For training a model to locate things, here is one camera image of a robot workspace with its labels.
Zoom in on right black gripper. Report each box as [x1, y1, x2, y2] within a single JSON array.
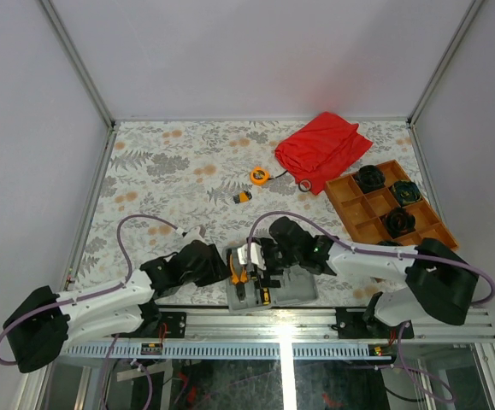
[[256, 238, 302, 290]]

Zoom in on black yellow screwdriver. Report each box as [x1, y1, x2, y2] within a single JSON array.
[[248, 264, 260, 289], [259, 287, 271, 306]]

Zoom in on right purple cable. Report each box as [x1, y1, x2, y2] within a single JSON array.
[[246, 210, 495, 402]]

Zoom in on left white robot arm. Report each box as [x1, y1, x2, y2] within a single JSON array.
[[3, 240, 228, 373]]

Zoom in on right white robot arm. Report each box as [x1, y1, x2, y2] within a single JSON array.
[[263, 216, 479, 337]]

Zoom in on red folded cloth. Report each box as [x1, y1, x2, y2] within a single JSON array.
[[274, 112, 373, 195]]

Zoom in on black tape roll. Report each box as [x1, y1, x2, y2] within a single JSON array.
[[298, 179, 312, 193]]

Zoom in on green black spinning top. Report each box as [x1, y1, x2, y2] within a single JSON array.
[[390, 180, 422, 207]]

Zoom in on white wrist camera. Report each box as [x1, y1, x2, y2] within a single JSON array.
[[175, 225, 206, 244], [237, 242, 266, 270]]

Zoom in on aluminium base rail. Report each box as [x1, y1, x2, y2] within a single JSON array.
[[62, 303, 495, 360]]

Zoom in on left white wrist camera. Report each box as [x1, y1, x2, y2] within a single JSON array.
[[175, 225, 206, 244]]

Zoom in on black spinning top upper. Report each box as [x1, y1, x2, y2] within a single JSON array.
[[354, 165, 386, 194]]

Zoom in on orange tape measure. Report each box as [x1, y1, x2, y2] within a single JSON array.
[[250, 167, 270, 186]]

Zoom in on purple cable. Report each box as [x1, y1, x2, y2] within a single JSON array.
[[0, 214, 186, 410], [246, 210, 495, 402]]

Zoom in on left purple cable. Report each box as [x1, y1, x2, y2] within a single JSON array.
[[0, 214, 186, 410]]

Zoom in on grey plastic tool case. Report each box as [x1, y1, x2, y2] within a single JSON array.
[[223, 245, 318, 314]]

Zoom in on hex key set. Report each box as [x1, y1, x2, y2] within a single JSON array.
[[233, 190, 252, 204]]

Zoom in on orange handled pliers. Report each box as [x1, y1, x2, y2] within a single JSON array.
[[227, 251, 249, 302]]

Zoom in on black orange spinning top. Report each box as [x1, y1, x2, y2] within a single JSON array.
[[382, 208, 415, 238]]

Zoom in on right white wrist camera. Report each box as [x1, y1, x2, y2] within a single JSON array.
[[237, 242, 266, 270]]

